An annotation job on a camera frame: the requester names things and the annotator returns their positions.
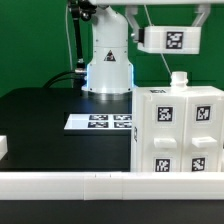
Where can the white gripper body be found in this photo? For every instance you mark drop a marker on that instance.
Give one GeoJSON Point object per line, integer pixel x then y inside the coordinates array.
{"type": "Point", "coordinates": [154, 2]}

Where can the white cabinet body box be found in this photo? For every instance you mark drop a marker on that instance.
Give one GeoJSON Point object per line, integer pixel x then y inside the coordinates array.
{"type": "Point", "coordinates": [178, 87]}

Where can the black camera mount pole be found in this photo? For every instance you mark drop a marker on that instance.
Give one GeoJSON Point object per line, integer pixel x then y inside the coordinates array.
{"type": "Point", "coordinates": [80, 10]}

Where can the white flat marker base plate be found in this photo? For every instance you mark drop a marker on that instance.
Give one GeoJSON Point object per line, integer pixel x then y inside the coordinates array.
{"type": "Point", "coordinates": [99, 122]}

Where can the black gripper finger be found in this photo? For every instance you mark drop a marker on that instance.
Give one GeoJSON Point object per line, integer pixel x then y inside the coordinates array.
{"type": "Point", "coordinates": [130, 12]}
{"type": "Point", "coordinates": [202, 13]}

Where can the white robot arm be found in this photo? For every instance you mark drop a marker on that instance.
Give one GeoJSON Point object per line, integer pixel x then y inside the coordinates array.
{"type": "Point", "coordinates": [110, 72]}

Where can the white block at left edge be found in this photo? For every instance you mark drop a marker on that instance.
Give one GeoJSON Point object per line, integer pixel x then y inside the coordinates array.
{"type": "Point", "coordinates": [3, 146]}

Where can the white L-shaped boundary rail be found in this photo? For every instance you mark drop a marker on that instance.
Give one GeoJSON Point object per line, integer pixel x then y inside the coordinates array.
{"type": "Point", "coordinates": [111, 186]}

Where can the white cabinet top block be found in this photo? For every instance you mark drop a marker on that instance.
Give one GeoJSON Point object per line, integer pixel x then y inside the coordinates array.
{"type": "Point", "coordinates": [171, 40]}

